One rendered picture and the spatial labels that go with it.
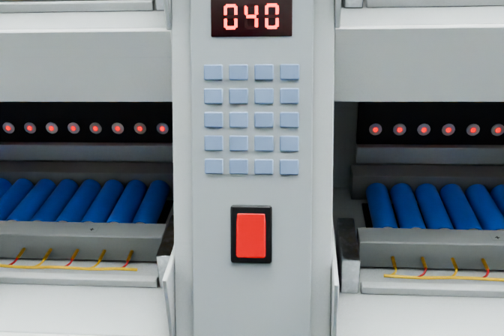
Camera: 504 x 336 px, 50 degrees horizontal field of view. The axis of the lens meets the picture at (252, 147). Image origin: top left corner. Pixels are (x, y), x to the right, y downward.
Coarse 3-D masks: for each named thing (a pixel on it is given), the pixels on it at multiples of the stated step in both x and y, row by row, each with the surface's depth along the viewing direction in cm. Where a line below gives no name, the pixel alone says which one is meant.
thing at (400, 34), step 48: (336, 0) 30; (384, 0) 34; (432, 0) 34; (480, 0) 34; (336, 48) 31; (384, 48) 31; (432, 48) 31; (480, 48) 30; (336, 96) 32; (384, 96) 32; (432, 96) 32; (480, 96) 32
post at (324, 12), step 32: (320, 0) 30; (320, 32) 31; (320, 64) 31; (320, 96) 31; (320, 128) 31; (320, 160) 31; (320, 192) 31; (320, 224) 32; (192, 256) 32; (320, 256) 32; (192, 288) 33; (320, 288) 32; (192, 320) 33; (320, 320) 32
